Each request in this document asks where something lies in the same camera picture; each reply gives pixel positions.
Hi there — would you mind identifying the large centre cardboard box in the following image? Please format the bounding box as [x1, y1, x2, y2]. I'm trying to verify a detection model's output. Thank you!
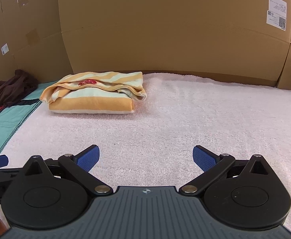
[58, 0, 291, 86]

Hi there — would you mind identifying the left cardboard box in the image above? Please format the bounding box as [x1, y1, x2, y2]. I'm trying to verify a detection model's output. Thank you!
[0, 0, 73, 83]

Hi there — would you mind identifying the dark brown garment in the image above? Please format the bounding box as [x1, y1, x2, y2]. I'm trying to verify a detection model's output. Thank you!
[0, 70, 39, 112]

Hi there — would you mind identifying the pink terry towel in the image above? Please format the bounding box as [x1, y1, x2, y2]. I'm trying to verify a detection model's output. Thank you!
[2, 74, 291, 230]

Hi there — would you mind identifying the orange white striped sweater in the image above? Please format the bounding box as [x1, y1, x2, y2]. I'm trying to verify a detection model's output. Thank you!
[40, 71, 147, 114]

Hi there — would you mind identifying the teal folded cloth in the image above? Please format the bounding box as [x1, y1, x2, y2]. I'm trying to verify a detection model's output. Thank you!
[0, 82, 53, 153]

